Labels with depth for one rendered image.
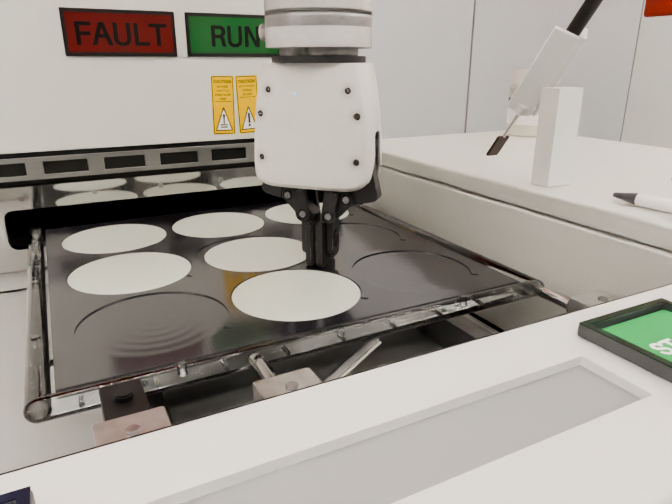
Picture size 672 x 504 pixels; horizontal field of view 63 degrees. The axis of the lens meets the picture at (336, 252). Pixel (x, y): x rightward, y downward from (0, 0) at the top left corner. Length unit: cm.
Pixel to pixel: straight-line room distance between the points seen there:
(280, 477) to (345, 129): 31
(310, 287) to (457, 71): 242
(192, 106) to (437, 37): 211
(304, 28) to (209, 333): 23
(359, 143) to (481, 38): 248
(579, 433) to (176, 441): 13
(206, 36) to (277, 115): 28
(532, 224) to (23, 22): 54
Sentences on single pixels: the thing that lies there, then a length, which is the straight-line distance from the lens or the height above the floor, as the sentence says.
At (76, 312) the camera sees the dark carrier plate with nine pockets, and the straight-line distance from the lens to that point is 44.
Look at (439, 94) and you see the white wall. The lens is 275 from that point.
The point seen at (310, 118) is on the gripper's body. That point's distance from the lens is 44.
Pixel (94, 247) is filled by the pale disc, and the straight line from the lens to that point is 58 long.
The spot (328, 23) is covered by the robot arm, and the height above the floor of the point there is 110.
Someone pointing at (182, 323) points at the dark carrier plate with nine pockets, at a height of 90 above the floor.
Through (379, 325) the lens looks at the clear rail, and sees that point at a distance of 38.
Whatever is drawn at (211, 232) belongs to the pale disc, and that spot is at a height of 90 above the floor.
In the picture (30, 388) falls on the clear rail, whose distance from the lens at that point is 35.
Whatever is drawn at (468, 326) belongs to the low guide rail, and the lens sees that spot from 50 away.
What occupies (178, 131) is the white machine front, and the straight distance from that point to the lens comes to 71.
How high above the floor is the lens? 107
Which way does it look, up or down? 19 degrees down
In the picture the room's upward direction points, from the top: straight up
